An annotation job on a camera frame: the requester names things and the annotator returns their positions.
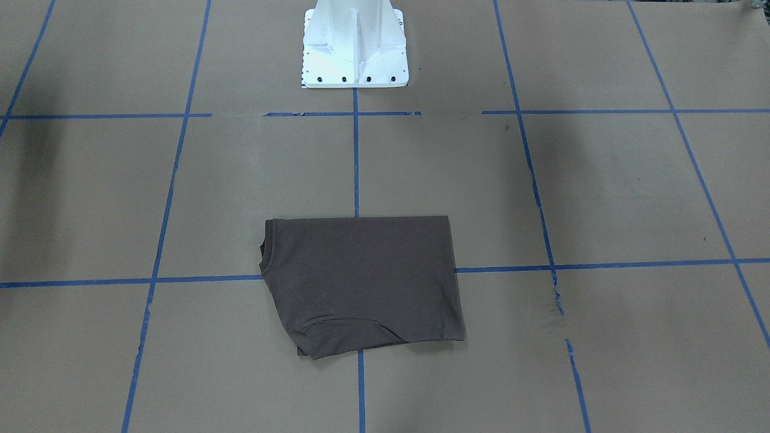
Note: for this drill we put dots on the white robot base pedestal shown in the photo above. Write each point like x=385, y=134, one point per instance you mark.
x=354, y=44

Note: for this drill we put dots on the brown t-shirt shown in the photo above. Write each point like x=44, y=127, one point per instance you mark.
x=347, y=284

